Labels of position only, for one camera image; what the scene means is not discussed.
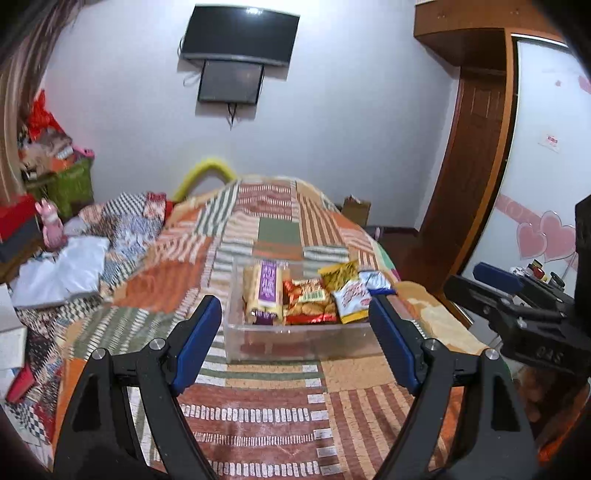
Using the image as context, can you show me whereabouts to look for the red round cracker packet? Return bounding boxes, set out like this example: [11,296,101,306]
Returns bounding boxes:
[283,278,339,325]

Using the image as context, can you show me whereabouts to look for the white cloth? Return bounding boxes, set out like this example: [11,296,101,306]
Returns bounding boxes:
[11,236,110,309]

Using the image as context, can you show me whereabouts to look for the pink heart stickers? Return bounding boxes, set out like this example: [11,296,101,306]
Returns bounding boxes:
[516,210,578,265]

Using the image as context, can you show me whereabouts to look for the white sliding door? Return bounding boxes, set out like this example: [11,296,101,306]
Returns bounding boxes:
[462,39,591,282]

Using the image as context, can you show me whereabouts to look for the cardboard box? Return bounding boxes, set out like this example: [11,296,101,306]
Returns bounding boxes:
[342,196,371,227]

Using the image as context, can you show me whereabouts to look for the yellow foam tube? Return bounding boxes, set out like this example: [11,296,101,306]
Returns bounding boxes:
[173,158,238,204]

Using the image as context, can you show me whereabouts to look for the clear plastic box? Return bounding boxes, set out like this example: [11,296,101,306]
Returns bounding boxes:
[222,256,402,363]

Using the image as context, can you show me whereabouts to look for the pink toy figure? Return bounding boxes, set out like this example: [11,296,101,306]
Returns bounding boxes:
[36,198,66,252]

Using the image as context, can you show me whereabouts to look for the red plastic bag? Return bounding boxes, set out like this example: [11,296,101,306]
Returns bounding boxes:
[28,90,62,136]

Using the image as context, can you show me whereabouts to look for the yellow green snack packet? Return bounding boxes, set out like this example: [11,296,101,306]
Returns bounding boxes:
[318,261,360,292]

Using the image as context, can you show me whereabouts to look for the white paper stack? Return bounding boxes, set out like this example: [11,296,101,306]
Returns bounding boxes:
[0,284,29,370]

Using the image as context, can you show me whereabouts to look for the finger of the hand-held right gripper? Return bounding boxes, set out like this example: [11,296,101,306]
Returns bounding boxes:
[473,262,525,296]
[443,274,522,324]

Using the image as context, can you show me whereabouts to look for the red box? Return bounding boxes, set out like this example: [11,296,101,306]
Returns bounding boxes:
[0,194,43,244]

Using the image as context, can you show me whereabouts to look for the brown wooden wardrobe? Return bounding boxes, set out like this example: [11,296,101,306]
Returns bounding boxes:
[383,0,519,315]

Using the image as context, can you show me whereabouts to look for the purple label cracker packet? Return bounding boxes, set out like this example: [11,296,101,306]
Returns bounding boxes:
[243,260,289,325]

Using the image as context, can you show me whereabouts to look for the wall television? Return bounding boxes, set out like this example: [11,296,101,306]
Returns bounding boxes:
[180,4,300,68]

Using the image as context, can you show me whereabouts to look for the blue white snack packet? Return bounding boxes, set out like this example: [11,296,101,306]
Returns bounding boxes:
[359,270,398,296]

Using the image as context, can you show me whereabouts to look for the white case with stickers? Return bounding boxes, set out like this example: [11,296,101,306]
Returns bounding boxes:
[510,261,567,290]

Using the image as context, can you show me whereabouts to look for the red book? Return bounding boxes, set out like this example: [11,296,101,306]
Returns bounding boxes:
[7,364,36,403]

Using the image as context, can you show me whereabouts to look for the checked patchwork quilt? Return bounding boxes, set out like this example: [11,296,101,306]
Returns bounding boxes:
[0,191,168,457]

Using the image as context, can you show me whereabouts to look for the white yellow snack packet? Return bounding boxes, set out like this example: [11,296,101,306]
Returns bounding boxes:
[331,279,372,324]

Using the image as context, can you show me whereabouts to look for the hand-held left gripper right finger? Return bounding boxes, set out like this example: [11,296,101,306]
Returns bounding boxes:
[368,295,539,480]

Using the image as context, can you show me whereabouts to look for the brown curtain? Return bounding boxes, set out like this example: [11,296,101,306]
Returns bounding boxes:
[0,0,63,199]

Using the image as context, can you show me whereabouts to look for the green storage box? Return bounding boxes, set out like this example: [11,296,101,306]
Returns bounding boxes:
[25,157,95,219]

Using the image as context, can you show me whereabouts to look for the striped patchwork blanket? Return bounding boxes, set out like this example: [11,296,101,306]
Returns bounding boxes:
[51,178,481,480]

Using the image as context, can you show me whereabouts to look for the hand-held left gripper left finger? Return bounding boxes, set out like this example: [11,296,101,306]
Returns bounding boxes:
[52,294,223,480]

